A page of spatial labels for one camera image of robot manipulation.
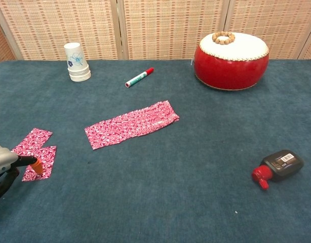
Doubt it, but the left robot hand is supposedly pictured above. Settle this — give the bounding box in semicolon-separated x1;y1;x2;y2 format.
0;144;43;203

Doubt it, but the row of red patterned packets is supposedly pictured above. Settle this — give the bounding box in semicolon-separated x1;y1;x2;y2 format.
84;100;180;151

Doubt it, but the teal felt table cloth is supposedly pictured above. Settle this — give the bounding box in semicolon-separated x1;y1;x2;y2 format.
0;59;311;243

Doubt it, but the brown wooden bead bracelet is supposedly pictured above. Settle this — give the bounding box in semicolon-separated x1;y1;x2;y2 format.
212;31;236;47

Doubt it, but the red drum with white skin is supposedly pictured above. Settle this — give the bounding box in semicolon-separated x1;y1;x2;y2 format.
190;32;270;91

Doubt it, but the woven bamboo folding screen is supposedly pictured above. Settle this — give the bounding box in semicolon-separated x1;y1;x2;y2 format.
0;0;311;61

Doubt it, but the plain white paper cup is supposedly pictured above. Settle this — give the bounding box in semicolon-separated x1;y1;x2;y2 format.
68;69;92;78
69;72;92;83
68;66;91;75

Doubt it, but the red capped whiteboard marker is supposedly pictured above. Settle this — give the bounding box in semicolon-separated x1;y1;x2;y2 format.
125;67;155;89

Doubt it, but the black ink bottle red cap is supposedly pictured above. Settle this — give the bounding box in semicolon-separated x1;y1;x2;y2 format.
251;149;304;190

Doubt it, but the floral white paper cup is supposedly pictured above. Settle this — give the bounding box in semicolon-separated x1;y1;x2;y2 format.
63;42;90;72

